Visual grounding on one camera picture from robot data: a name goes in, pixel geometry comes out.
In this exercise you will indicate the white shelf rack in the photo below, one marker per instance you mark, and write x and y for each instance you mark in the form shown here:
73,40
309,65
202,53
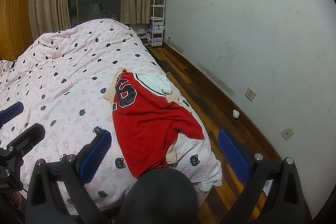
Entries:
157,7

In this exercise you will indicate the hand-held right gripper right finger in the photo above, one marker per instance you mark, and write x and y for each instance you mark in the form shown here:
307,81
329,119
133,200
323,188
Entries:
233,155

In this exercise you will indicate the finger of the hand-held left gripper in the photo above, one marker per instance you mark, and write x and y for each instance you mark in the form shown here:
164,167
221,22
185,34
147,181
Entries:
11,111
27,138

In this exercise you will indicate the stack of small white boxes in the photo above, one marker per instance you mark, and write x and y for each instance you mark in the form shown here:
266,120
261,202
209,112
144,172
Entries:
156,28

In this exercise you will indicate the white wall socket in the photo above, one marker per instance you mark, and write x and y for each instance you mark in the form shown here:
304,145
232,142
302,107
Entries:
287,133
250,93

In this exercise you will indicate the beige garment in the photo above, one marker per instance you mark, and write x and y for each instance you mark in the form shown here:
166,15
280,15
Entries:
172,154

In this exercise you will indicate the pink cat print blanket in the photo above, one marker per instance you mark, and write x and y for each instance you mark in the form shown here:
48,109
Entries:
65,77

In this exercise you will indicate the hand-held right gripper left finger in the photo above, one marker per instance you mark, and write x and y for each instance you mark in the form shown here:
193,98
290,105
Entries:
95,155

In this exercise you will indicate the orange wooden wardrobe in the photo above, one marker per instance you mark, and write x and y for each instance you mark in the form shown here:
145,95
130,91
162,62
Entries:
13,19

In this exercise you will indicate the red and white jersey shirt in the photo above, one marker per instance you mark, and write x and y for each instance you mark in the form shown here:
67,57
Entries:
147,129

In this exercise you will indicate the small white toy figure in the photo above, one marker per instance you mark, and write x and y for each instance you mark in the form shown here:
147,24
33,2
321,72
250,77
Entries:
235,114

